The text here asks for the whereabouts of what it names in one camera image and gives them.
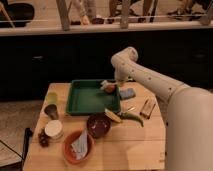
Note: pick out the white black brush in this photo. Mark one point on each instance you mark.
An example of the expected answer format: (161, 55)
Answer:
(106, 83)

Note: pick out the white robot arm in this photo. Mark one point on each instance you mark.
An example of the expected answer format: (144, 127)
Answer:
(189, 123)

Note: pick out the green plastic tray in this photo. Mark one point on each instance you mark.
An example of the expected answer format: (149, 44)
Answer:
(86, 97)

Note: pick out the orange ball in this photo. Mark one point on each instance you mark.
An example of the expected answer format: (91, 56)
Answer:
(109, 88)

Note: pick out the blue grey sponge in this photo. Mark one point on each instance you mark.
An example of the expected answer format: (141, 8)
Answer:
(127, 93)

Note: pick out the dark red bowl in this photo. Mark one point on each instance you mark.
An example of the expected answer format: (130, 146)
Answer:
(98, 125)

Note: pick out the small wooden box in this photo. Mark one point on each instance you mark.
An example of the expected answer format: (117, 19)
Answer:
(147, 108)

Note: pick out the light green cup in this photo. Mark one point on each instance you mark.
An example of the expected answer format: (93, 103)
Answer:
(51, 98)

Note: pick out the grey folded cloth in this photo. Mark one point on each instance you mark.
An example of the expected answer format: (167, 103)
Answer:
(80, 145)

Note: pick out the orange bowl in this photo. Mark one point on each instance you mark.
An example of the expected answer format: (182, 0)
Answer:
(68, 151)

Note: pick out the dark grape bunch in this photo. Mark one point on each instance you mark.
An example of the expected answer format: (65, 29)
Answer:
(43, 139)

